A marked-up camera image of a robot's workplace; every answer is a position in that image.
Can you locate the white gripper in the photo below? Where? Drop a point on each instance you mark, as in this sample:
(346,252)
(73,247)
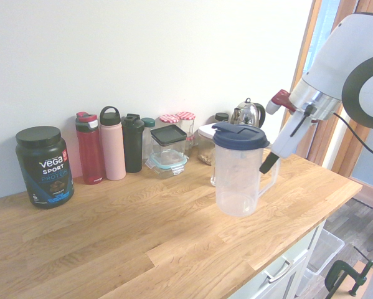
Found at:
(290,137)

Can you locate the clear pitcher with blue lid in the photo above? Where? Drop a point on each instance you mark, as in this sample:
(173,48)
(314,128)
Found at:
(236,180)

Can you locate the red water bottle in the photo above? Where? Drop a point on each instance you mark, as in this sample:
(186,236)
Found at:
(89,155)

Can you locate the stainless steel kettle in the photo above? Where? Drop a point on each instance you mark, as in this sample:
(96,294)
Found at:
(248,115)

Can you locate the glass jar with white lid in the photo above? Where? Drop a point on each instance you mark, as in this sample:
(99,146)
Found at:
(205,146)

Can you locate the jar with dark lid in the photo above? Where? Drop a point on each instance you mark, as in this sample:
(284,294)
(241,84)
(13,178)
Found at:
(221,116)

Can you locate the jar with red checked lid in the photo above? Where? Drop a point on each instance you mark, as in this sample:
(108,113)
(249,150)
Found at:
(169,118)
(186,116)

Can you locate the glass container with teal lid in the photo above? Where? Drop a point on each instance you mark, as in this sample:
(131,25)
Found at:
(167,166)

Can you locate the clear plastic storage bin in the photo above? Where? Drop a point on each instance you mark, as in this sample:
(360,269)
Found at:
(326,249)

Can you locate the square container with black lid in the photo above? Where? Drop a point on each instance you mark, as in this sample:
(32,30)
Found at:
(168,134)

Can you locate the white kitchen cabinet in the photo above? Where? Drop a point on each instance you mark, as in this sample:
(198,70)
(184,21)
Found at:
(286,280)

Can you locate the clear bottle with green cap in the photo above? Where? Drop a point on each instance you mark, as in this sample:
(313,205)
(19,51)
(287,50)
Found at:
(148,123)

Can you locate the green metal clamp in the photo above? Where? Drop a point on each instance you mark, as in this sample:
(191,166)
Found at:
(335,274)

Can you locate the black shaker bottle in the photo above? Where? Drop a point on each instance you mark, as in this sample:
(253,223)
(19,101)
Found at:
(132,143)

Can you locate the pink bottle with black lid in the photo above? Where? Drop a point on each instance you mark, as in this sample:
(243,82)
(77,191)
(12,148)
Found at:
(111,146)

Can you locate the black Vega protein tub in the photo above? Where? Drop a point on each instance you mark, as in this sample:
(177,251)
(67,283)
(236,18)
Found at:
(44,174)

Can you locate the red white wrist camera mount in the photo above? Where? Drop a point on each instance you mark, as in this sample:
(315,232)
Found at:
(278,101)

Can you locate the wooden door frame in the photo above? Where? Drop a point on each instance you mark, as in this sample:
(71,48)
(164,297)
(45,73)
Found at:
(342,155)

